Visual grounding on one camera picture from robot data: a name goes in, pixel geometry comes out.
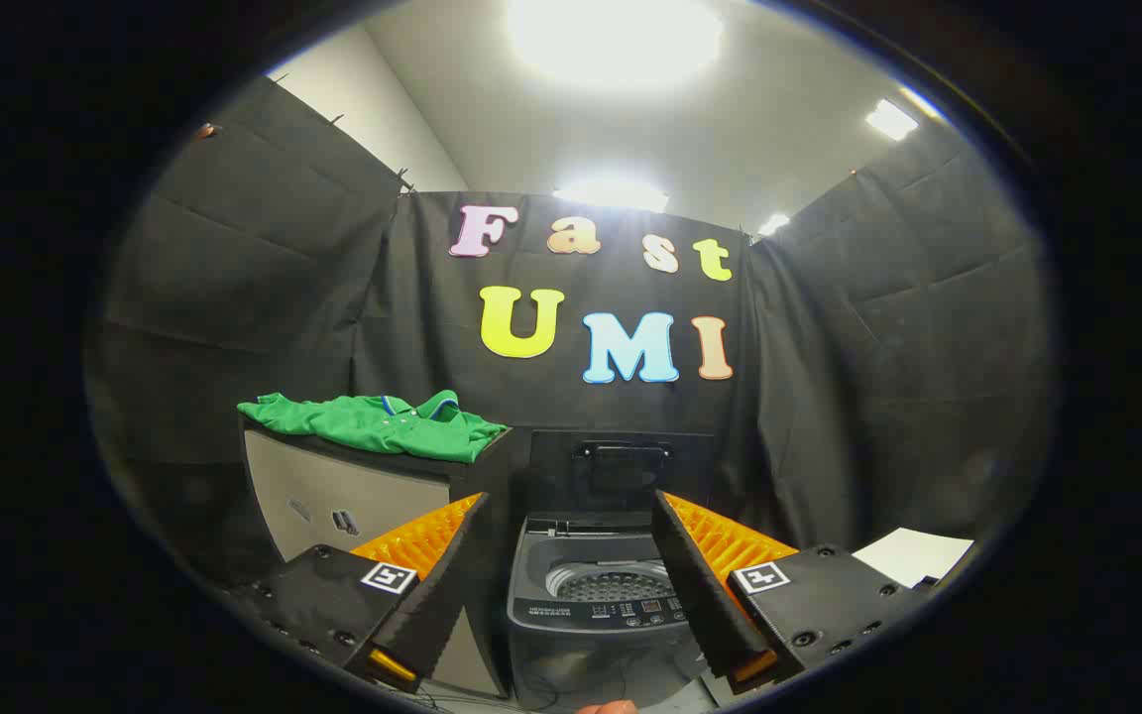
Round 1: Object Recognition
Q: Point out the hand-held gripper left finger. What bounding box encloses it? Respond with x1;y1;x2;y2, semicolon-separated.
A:
229;491;495;695

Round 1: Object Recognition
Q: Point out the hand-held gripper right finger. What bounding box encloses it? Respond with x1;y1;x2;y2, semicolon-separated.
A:
650;487;939;697

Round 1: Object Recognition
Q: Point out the grey washing machine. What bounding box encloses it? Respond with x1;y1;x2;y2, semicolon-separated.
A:
507;511;721;711

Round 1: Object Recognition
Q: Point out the green polo shirt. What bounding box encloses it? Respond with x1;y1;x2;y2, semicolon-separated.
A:
237;390;510;465

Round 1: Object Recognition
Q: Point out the beige cabinet with dark top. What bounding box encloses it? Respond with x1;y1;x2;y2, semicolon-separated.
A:
237;412;532;697

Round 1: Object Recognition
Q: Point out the white flat board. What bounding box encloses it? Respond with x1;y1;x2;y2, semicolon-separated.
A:
851;528;975;588

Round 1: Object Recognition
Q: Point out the black backdrop cloth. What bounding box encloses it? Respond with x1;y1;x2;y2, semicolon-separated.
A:
85;74;1058;596

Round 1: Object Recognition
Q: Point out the ceiling light panel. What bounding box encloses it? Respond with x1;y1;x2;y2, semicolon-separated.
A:
553;178;671;213
864;98;920;142

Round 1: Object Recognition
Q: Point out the large round ceiling light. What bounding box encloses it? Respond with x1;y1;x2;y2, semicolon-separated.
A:
507;0;726;92

